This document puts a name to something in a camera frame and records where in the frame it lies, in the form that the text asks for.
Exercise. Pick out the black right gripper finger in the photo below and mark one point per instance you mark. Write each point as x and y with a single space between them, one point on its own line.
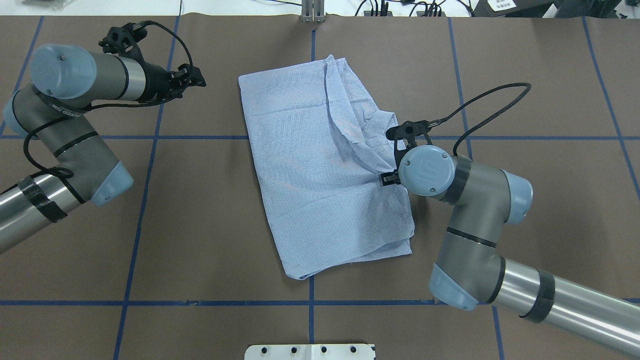
390 178

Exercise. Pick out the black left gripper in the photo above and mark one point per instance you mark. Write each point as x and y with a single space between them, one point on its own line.
159 83

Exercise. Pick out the light blue striped shirt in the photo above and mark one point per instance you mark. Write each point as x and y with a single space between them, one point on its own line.
319 147

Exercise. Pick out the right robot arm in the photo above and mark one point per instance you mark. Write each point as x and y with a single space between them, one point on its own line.
469 270

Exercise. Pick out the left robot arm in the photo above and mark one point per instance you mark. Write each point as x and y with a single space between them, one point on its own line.
74 165

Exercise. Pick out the brown paper table mat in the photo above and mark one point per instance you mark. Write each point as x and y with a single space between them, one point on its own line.
183 265

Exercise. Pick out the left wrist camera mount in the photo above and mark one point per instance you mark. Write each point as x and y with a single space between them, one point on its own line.
123 41

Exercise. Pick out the aluminium frame post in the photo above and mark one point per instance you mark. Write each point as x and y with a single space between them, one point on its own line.
313 11

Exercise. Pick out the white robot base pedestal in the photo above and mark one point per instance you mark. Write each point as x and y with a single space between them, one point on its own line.
331 351

